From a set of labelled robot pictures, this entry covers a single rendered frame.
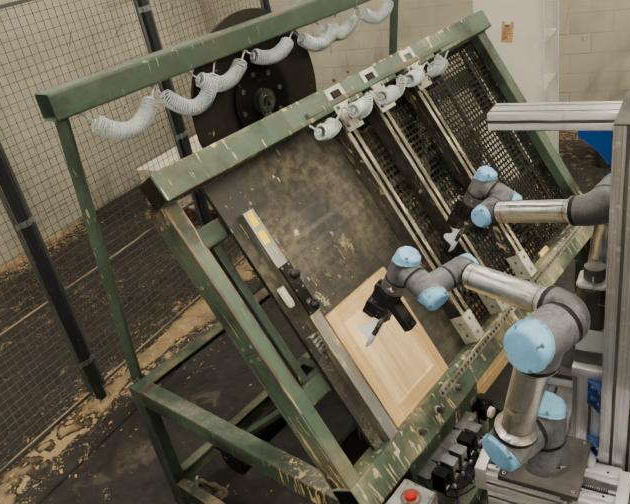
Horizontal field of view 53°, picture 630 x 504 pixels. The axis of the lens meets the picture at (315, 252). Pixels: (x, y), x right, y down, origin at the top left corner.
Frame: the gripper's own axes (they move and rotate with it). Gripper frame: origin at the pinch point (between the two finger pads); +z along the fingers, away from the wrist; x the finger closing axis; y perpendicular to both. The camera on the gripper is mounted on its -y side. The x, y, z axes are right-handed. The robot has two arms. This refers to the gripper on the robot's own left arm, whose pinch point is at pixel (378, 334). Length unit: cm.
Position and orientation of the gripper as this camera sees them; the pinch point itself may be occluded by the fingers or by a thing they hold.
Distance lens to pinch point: 206.0
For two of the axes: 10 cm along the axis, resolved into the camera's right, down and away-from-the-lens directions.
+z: -2.4, 7.1, 6.6
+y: -8.3, -5.0, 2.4
